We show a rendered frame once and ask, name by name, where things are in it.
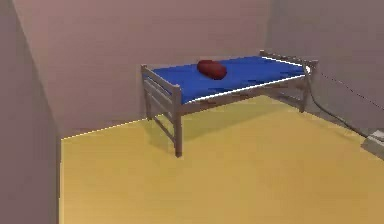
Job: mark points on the grey floor lamp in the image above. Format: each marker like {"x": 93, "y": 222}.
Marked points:
{"x": 374, "y": 138}

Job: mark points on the dark red pillow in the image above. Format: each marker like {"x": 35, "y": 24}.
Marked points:
{"x": 212, "y": 69}

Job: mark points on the blue bed with grey frame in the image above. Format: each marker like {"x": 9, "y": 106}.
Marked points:
{"x": 246, "y": 74}

